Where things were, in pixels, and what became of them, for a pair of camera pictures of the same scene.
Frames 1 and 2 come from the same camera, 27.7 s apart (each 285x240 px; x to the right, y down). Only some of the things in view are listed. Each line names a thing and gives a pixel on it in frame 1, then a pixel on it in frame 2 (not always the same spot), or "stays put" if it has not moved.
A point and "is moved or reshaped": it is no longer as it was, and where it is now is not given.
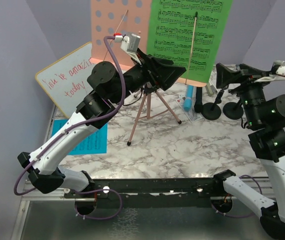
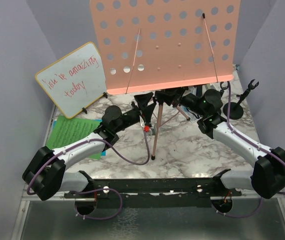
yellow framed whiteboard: (65, 80) stays put
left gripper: (161, 72) -> (142, 101)
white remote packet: (192, 115) stays put
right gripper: (246, 75) -> (177, 96)
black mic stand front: (233, 110) stays put
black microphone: (198, 106) is moved or reshaped
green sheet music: (170, 32) is moved or reshaped
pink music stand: (122, 17) is moved or reshaped
